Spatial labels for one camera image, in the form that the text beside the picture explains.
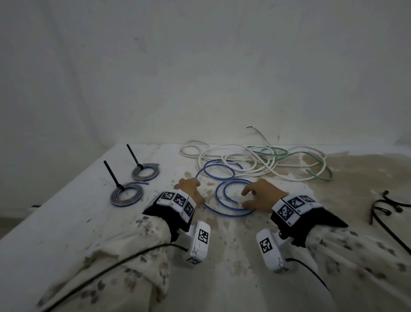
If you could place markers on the person's right hand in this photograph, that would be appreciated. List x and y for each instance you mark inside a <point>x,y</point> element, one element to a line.
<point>266,196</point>

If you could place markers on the person's left hand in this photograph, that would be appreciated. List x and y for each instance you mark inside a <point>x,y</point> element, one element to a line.
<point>191,186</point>

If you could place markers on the person's right forearm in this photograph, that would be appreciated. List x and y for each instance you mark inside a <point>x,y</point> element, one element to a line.
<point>359,266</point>

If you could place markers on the person's left forearm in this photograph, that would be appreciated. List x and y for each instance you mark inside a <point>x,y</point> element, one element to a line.
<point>122,260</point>

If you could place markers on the black left wristband with markers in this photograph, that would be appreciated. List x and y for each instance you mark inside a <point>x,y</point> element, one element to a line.
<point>167,215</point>

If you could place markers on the black wristband with markers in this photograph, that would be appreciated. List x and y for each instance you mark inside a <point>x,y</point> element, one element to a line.
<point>314,221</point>
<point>167,215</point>

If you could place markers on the black right wristband with markers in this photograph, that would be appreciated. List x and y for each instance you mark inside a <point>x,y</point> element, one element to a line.
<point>314,221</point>

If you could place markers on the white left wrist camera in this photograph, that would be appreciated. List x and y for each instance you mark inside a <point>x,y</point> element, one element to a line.
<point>197,250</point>

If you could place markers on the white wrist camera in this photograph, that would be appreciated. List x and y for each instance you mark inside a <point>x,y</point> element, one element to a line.
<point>273,260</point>
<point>197,250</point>

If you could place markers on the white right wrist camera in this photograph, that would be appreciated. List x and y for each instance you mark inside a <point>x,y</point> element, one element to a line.
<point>273,260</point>

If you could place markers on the black left camera lead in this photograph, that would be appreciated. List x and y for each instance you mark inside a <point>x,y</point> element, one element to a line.
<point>144,250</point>

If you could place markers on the black camera lead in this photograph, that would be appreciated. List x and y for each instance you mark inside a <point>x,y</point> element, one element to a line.
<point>144,250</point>
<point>308,265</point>

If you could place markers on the black right camera lead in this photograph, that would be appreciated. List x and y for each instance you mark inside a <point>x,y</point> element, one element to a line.
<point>308,265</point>

